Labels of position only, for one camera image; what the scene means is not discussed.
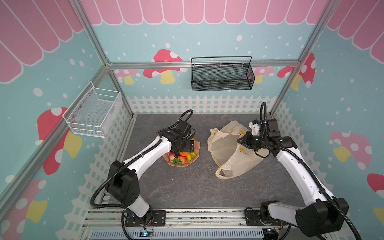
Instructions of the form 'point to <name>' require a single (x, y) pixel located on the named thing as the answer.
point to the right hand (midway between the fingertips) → (236, 139)
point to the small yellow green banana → (189, 156)
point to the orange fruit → (184, 154)
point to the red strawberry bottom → (183, 159)
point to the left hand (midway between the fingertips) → (185, 150)
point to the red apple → (171, 156)
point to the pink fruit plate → (197, 146)
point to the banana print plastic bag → (233, 158)
